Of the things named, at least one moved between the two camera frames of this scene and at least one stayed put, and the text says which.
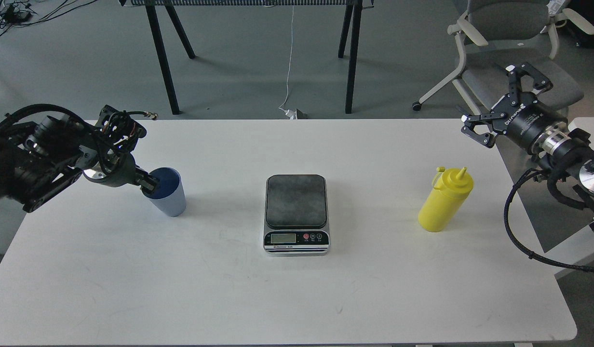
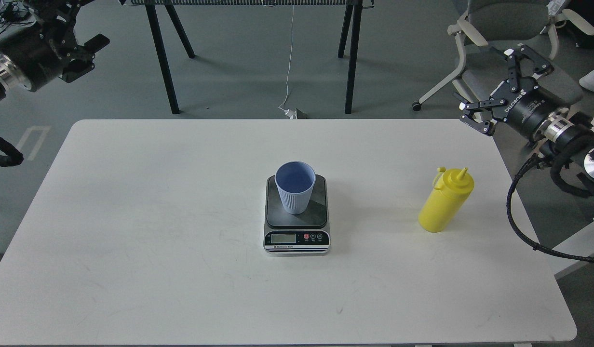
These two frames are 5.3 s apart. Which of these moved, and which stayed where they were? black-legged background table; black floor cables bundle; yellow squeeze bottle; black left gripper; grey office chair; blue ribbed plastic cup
Moved: black left gripper; blue ribbed plastic cup
Stayed: grey office chair; black floor cables bundle; yellow squeeze bottle; black-legged background table
